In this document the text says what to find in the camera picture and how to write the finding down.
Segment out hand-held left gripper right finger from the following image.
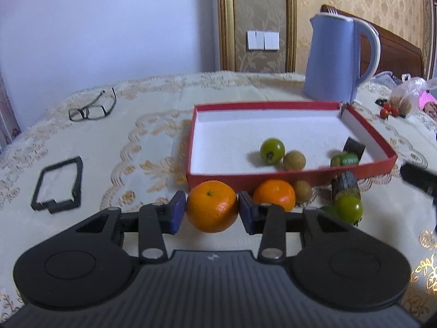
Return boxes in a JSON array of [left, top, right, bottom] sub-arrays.
[[238, 191, 367, 263]]

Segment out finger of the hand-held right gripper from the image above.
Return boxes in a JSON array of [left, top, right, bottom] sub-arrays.
[[400, 162, 437, 207]]

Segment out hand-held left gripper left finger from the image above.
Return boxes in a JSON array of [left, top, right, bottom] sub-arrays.
[[61, 191, 187, 263]]

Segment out orange tangerine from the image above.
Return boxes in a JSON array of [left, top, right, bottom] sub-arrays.
[[186, 181, 239, 233], [253, 179, 296, 212]]

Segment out brown kiwi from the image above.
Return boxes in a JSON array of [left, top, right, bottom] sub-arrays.
[[294, 180, 312, 204], [283, 151, 306, 171]]

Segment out green tomato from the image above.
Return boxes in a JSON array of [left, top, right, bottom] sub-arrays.
[[260, 138, 285, 165], [335, 195, 364, 227]]

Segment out red cardboard box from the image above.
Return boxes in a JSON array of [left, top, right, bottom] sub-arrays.
[[186, 101, 398, 194]]

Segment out clear plastic bag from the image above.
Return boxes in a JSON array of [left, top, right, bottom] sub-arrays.
[[389, 73, 437, 117]]

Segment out pink cloth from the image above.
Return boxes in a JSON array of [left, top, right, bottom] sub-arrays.
[[419, 90, 437, 113]]

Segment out cream embroidered tablecloth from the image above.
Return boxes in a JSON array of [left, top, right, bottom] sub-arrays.
[[0, 71, 437, 318]]

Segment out brown wooden headboard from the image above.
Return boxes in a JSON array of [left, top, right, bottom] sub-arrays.
[[321, 5, 426, 79]]

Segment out black eyeglasses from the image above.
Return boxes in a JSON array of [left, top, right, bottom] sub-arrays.
[[68, 88, 117, 122]]

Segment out blue electric kettle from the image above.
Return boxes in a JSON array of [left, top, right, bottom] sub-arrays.
[[303, 13, 381, 105]]

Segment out pink patterned curtain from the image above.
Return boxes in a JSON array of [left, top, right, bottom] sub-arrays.
[[0, 72, 23, 151]]

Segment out black square plastic frame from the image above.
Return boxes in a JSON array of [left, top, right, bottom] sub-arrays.
[[31, 156, 83, 214]]

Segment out gold wall moulding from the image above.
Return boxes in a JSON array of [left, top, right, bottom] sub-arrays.
[[420, 0, 437, 79], [216, 0, 297, 73]]

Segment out white wall switch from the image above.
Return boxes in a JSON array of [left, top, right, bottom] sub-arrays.
[[247, 30, 280, 50]]

